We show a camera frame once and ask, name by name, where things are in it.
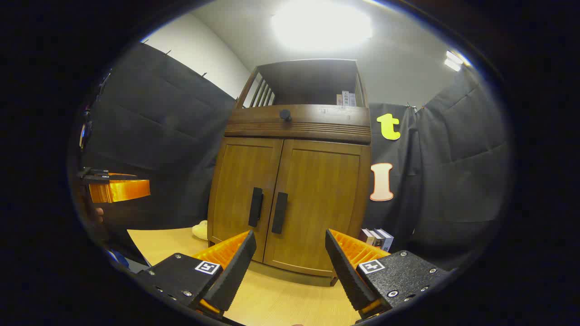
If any brown wooden double-door shoe cabinet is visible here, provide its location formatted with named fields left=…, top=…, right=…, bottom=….
left=208, top=59, right=372, bottom=287

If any brown wooden cabinet door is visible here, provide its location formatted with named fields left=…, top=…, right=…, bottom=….
left=264, top=139, right=371, bottom=278
left=208, top=137, right=284, bottom=263

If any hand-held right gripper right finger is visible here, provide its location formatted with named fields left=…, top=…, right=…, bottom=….
left=325, top=229, right=456, bottom=320

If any large bright ceiling light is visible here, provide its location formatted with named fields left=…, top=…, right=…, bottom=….
left=272, top=0, right=373, bottom=50

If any small ceiling light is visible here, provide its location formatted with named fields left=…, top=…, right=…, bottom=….
left=444, top=50, right=464, bottom=72

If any black door handle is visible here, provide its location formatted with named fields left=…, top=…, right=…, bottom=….
left=248, top=187, right=264, bottom=228
left=271, top=192, right=289, bottom=235

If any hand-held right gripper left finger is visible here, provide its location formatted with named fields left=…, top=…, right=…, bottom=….
left=136, top=230, right=257, bottom=320

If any blue cloth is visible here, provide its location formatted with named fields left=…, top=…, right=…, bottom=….
left=108, top=249, right=132, bottom=271

